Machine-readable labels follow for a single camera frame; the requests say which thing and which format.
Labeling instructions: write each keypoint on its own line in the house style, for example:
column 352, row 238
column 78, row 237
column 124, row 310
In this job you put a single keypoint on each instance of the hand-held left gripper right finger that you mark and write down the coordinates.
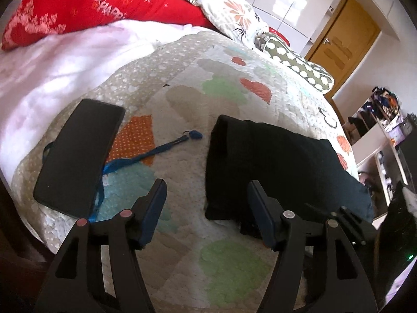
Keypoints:
column 260, row 215

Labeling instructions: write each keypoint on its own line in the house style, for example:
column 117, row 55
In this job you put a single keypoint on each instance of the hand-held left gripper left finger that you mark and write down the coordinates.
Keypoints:
column 152, row 208

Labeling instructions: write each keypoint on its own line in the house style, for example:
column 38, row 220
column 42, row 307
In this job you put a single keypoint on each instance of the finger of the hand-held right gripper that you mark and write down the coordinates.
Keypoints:
column 351, row 217

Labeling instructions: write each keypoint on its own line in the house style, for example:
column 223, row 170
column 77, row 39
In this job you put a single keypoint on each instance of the black pants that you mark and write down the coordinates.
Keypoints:
column 277, row 163

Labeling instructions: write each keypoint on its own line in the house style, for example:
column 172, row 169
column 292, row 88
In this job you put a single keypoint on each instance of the white shelf unit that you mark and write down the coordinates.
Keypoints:
column 368, row 140

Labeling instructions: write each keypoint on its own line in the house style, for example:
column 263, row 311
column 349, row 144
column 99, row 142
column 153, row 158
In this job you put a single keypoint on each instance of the black smartphone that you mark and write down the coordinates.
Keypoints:
column 78, row 156

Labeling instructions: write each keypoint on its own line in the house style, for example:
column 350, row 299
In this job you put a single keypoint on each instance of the purple box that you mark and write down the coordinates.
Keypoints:
column 398, row 134

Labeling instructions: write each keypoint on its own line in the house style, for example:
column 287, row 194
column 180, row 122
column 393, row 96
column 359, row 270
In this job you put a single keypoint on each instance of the heart patterned quilt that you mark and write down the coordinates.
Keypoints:
column 195, row 111

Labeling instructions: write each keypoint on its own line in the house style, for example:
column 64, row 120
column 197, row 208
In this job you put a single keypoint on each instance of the pile of clothes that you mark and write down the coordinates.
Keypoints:
column 385, row 99

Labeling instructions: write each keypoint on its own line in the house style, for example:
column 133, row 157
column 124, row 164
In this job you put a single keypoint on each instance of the green white-dotted bolster pillow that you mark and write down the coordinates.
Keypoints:
column 299, row 65

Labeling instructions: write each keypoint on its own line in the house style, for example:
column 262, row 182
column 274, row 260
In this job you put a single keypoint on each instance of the white bed sheet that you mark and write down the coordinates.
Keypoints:
column 49, row 71

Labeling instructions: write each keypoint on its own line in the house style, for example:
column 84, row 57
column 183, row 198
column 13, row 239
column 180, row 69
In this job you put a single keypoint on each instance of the wooden door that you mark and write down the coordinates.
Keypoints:
column 345, row 39

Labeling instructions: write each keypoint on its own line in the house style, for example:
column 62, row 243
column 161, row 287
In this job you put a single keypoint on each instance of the white floral pillow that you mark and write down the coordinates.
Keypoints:
column 228, row 9

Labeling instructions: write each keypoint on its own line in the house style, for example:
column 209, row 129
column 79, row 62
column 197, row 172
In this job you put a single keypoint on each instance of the white glossy wardrobe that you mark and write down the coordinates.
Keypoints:
column 286, row 6

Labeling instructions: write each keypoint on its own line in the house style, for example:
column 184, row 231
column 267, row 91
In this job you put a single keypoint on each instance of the long red printed pillow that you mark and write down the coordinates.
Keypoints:
column 65, row 3

